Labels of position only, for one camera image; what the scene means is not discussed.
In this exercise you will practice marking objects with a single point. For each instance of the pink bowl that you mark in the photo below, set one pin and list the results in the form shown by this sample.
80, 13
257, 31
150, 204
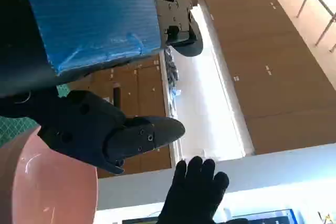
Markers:
52, 195

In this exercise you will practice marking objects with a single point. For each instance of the black knitted glove right hand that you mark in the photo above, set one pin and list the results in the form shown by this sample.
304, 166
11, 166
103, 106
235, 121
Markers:
194, 195

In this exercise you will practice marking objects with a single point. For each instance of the white metal grid frame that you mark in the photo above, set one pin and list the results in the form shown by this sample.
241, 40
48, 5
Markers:
320, 16

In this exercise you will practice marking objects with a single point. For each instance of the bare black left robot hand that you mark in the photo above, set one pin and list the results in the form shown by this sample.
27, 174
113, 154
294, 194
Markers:
86, 19

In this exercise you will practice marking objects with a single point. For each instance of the green cutting mat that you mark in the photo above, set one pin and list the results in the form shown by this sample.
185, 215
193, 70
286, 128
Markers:
13, 129

